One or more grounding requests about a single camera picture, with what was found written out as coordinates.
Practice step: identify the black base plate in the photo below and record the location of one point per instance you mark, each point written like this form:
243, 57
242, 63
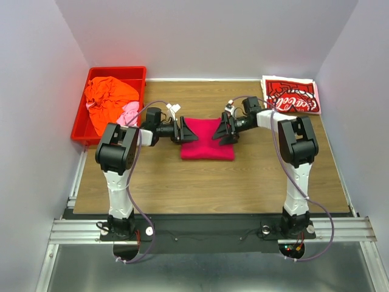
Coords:
205, 233

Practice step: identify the orange t shirt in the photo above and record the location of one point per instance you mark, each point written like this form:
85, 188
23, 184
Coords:
106, 99

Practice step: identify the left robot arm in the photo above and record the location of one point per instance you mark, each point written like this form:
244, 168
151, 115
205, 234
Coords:
117, 155

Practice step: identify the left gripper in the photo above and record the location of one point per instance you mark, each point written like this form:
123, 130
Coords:
183, 134

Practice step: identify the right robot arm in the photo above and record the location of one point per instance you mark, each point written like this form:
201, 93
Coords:
296, 148

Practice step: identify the light pink t shirt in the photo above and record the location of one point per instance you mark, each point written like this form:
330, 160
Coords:
130, 111

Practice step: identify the red plastic bin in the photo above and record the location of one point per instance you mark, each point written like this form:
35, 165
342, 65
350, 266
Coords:
83, 130

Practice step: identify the folded white t shirt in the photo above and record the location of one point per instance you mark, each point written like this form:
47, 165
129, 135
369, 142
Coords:
269, 77

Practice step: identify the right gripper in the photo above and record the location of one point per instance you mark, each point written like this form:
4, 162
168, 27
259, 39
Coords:
223, 130

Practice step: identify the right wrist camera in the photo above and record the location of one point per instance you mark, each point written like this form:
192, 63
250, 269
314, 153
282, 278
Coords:
230, 108

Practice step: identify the aluminium frame rail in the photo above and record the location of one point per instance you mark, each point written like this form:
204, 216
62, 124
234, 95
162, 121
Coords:
342, 257

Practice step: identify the magenta t shirt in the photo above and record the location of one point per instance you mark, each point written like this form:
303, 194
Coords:
205, 147

